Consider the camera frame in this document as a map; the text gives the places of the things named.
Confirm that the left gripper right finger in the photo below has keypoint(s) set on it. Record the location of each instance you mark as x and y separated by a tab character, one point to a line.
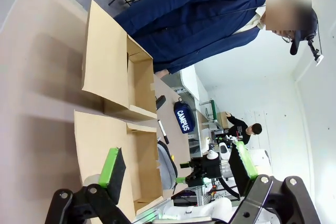
241	166

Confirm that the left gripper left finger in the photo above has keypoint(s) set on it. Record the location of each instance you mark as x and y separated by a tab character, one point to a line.
111	171

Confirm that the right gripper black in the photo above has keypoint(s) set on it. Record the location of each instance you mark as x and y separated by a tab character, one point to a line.
206	170

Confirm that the navy CAMPUS pouch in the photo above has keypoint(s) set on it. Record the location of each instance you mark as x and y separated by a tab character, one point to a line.
184	116

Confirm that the black stapler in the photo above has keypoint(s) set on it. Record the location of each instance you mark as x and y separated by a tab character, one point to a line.
160	102

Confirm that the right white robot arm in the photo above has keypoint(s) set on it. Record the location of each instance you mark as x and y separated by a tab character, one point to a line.
262	161

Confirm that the open cardboard box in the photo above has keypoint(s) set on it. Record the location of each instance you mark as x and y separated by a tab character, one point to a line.
105	58
99	140

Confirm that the small background cardboard box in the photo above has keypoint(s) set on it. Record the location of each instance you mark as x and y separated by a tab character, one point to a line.
224	119

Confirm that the person's right hand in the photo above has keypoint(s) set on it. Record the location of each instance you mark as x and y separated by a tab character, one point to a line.
162	73

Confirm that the grey zip case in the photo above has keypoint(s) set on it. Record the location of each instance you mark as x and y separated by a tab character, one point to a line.
166	167

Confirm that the background person in black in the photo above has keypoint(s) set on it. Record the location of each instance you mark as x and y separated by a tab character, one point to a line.
240	128

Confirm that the black and white marker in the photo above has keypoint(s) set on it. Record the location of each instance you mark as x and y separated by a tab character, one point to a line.
163	130

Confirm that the dark navy cap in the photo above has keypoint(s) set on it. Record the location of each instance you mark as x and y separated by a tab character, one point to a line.
296	41

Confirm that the person in navy coat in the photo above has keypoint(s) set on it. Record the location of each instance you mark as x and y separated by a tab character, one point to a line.
199	19

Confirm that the green metal frame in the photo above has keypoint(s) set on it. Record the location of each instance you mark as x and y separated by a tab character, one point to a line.
214	110

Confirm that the head-mounted camera on arm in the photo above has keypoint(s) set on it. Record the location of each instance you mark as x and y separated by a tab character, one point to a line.
316	54

